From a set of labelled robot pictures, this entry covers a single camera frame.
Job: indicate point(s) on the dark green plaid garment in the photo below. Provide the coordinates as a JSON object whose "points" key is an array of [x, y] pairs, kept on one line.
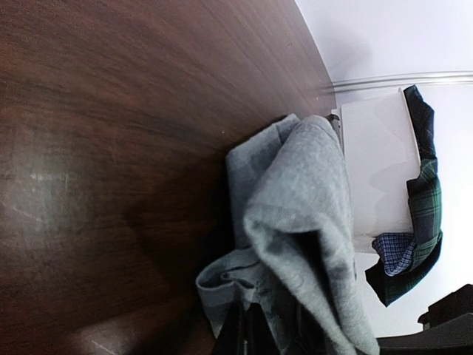
{"points": [[425, 208]]}

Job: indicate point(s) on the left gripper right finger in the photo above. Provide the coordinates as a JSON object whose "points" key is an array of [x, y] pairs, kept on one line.
{"points": [[259, 337]]}

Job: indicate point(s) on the grey shirt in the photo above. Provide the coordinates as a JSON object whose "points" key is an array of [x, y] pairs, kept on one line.
{"points": [[294, 253]]}

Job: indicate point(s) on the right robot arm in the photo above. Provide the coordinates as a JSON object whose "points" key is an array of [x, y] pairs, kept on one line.
{"points": [[447, 328]]}

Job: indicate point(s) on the white laundry bin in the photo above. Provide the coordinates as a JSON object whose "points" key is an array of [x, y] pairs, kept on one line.
{"points": [[381, 155]]}

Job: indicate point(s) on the right aluminium post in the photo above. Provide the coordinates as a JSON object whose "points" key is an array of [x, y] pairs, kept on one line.
{"points": [[400, 80]]}

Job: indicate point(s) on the blue checked cloth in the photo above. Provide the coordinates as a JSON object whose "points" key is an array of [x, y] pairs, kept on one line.
{"points": [[395, 251]]}

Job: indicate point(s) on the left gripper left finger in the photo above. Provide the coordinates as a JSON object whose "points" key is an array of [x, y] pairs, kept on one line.
{"points": [[231, 340]]}

